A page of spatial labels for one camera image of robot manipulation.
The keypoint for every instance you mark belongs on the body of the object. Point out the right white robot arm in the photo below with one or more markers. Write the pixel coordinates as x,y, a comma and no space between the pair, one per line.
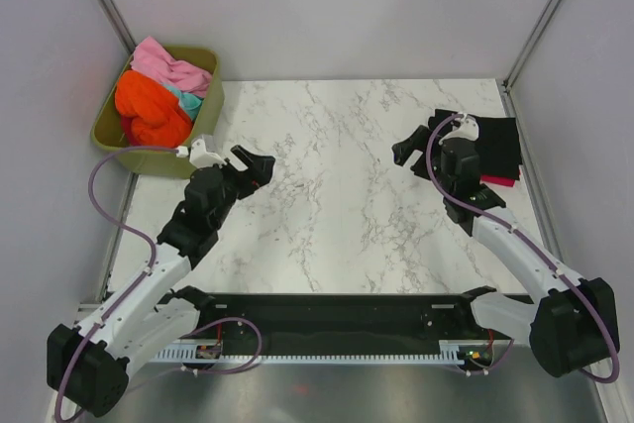
570,322

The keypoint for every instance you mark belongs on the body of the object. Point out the pink t shirt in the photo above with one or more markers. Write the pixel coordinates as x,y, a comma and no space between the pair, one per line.
151,59

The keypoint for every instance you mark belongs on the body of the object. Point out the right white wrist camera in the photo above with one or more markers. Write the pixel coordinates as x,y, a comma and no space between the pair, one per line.
462,126

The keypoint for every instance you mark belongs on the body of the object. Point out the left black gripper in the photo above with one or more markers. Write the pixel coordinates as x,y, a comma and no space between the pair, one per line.
259,173

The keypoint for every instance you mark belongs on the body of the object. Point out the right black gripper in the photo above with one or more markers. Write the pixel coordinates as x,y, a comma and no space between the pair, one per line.
403,150

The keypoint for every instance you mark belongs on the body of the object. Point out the folded black t shirt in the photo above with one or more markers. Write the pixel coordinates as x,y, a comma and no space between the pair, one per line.
498,146

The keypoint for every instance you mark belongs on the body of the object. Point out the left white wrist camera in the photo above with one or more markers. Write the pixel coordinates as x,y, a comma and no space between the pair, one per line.
202,152

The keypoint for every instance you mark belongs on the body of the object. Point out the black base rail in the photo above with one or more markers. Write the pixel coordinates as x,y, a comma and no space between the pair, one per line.
335,325

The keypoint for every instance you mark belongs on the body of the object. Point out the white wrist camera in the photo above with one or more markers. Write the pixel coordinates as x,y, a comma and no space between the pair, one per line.
202,152
462,126

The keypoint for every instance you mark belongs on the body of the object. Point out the folded magenta t shirt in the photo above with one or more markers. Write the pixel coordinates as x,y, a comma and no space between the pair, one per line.
506,180

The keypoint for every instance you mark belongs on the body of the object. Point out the white slotted cable duct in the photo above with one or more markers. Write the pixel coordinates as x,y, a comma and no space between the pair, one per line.
188,353

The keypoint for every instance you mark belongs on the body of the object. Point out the orange t shirt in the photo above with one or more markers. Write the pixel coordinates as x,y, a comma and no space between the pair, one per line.
151,114

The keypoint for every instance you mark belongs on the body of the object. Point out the right aluminium frame post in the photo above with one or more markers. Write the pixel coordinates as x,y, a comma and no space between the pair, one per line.
539,29

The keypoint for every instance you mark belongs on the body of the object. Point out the teal t shirt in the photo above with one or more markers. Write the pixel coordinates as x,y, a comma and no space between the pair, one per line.
189,103

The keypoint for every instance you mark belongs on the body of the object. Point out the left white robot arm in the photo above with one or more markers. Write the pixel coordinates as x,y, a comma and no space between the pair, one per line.
91,363

